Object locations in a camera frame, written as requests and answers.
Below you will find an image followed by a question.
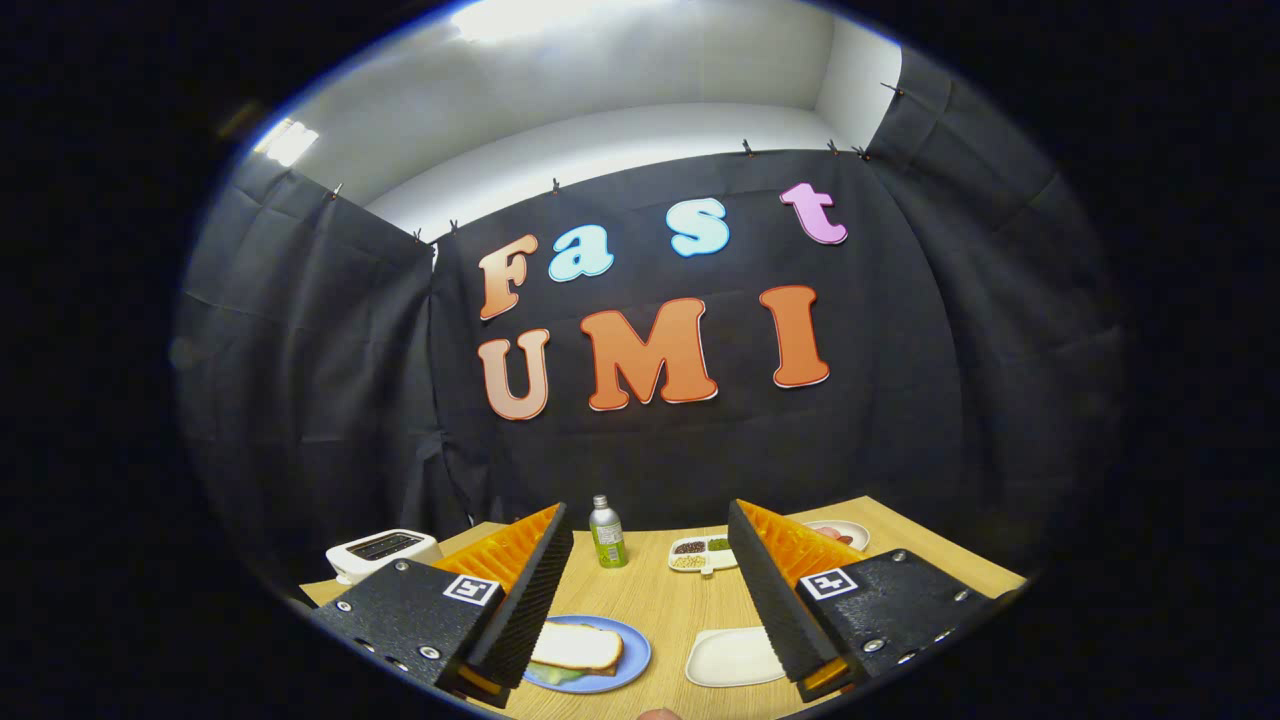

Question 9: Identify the cream white toaster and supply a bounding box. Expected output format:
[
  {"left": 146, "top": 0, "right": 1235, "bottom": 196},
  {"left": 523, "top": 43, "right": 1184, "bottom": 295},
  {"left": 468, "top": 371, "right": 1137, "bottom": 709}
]
[{"left": 326, "top": 529, "right": 443, "bottom": 586}]

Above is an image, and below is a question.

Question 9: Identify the white divided dish with beans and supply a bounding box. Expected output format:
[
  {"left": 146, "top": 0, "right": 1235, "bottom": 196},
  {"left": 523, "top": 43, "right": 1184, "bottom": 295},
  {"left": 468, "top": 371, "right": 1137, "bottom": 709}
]
[{"left": 668, "top": 535, "right": 741, "bottom": 577}]

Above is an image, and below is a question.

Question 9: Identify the ceiling light panel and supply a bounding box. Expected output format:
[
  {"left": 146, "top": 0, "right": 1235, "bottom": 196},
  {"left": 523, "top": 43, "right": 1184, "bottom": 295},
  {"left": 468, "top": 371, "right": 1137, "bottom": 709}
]
[
  {"left": 450, "top": 0, "right": 681, "bottom": 43},
  {"left": 255, "top": 118, "right": 319, "bottom": 168}
]

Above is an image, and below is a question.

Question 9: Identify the blue round plate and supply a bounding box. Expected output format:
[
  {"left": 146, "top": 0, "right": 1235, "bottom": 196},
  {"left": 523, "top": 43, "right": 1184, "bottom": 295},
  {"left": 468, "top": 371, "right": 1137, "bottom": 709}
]
[{"left": 523, "top": 614, "right": 652, "bottom": 695}]

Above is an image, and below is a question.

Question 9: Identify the toasted bread slice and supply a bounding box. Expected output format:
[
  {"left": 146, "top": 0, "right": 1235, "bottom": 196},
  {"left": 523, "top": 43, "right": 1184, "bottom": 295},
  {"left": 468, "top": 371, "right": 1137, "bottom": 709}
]
[{"left": 530, "top": 622, "right": 624, "bottom": 673}]

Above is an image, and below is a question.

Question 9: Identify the black backdrop cloth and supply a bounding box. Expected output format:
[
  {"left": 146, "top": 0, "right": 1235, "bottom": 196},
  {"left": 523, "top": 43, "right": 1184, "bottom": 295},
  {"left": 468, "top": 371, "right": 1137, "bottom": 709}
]
[{"left": 175, "top": 45, "right": 1131, "bottom": 601}]

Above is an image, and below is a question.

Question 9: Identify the silver bottle with green label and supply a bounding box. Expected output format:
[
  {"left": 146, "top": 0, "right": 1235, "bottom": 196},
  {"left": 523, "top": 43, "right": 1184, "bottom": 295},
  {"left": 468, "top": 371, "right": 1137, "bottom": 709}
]
[{"left": 589, "top": 494, "right": 630, "bottom": 569}]

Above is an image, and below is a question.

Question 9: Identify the white rounded square plate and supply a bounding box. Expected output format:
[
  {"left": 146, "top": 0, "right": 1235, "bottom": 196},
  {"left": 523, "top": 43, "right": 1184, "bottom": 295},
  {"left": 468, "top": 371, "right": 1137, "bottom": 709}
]
[{"left": 685, "top": 626, "right": 788, "bottom": 688}]

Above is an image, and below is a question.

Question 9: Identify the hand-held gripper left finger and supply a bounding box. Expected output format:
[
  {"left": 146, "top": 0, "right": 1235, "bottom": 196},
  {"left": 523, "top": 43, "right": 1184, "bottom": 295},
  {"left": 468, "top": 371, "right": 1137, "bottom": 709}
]
[{"left": 308, "top": 502, "right": 575, "bottom": 708}]

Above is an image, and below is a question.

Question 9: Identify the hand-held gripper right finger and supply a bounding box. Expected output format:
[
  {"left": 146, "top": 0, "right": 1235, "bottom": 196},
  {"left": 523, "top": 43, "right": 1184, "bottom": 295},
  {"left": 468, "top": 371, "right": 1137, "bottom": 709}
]
[{"left": 727, "top": 499, "right": 1028, "bottom": 704}]

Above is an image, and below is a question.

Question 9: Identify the white round plate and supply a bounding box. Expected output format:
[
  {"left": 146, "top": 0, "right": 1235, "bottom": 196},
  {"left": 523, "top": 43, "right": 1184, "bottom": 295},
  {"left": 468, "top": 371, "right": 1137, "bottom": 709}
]
[{"left": 803, "top": 519, "right": 871, "bottom": 553}]

